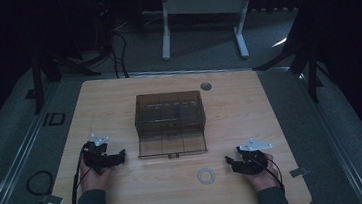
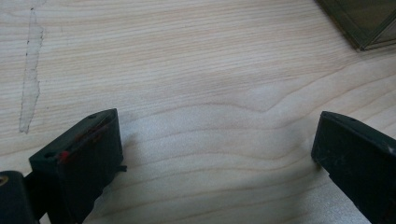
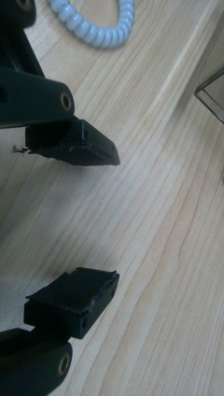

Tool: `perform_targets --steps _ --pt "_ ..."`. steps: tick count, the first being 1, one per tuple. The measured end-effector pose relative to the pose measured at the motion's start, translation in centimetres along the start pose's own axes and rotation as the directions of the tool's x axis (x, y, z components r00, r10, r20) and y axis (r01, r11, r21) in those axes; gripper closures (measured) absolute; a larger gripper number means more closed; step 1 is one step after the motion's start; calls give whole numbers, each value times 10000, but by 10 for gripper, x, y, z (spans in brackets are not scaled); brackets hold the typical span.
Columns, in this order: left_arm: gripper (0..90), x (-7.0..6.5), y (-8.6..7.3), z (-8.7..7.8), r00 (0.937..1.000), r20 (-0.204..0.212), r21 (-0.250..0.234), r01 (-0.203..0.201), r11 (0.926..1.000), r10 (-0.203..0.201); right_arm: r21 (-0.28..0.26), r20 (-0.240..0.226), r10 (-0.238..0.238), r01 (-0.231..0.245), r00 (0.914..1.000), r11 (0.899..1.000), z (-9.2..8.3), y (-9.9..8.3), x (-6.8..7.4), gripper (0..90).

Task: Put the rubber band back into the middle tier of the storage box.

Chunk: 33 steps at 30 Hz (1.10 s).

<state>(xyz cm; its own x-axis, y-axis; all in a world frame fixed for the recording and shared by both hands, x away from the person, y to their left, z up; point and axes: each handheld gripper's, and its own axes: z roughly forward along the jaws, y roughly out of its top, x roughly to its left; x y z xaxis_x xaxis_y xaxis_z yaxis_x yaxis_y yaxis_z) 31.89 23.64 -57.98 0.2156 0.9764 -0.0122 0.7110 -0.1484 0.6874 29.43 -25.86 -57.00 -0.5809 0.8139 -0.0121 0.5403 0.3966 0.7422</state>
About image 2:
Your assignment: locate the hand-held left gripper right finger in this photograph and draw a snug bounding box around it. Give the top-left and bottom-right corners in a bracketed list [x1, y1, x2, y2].
[310, 110, 396, 224]

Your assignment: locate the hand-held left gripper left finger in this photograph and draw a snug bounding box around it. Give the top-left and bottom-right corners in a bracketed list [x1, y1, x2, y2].
[28, 107, 128, 224]

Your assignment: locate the dark olive green box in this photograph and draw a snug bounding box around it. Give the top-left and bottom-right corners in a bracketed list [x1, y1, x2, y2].
[315, 0, 396, 51]

